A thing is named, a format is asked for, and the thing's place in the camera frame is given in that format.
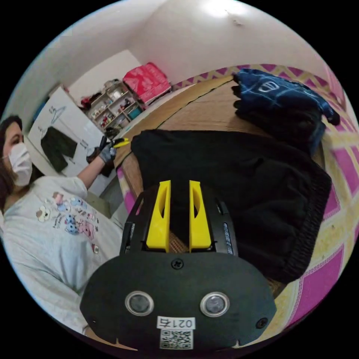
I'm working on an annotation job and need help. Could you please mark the brown cardboard board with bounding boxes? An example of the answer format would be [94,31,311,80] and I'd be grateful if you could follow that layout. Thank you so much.
[120,74,327,300]

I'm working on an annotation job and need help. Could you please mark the open shelf with items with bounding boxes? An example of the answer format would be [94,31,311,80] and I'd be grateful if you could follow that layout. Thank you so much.
[87,79,144,133]

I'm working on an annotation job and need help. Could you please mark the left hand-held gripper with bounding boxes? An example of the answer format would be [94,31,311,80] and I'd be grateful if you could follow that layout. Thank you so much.
[99,127,131,150]

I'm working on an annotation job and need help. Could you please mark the white cupboard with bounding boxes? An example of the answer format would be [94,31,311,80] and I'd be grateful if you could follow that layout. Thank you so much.
[27,85,120,181]

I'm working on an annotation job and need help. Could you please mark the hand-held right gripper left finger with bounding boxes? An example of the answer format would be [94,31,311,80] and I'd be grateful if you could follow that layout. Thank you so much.
[146,180,171,253]

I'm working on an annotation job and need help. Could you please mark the person's body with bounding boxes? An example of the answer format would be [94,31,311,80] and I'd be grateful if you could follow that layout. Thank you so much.
[0,114,127,336]

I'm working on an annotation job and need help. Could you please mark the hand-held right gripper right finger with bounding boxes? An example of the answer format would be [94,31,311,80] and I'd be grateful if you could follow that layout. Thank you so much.
[189,180,212,253]

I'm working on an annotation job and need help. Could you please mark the pile of clothes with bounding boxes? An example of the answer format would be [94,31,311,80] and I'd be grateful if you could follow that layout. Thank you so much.
[231,68,341,156]

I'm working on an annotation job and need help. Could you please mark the person's left forearm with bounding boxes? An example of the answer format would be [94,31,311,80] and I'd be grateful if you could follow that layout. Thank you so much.
[77,156,106,192]

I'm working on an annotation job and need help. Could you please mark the red bag with white print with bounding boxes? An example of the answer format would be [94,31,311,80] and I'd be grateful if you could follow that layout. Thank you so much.
[122,62,172,105]

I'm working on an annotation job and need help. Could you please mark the dark garment on hanger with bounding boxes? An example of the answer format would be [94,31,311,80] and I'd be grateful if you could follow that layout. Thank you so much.
[40,126,78,173]

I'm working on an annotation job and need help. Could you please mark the black pants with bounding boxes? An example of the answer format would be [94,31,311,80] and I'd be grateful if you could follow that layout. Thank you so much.
[130,129,333,284]

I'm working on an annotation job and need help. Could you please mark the person's left hand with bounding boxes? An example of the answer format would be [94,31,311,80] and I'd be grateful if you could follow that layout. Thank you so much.
[98,144,117,165]

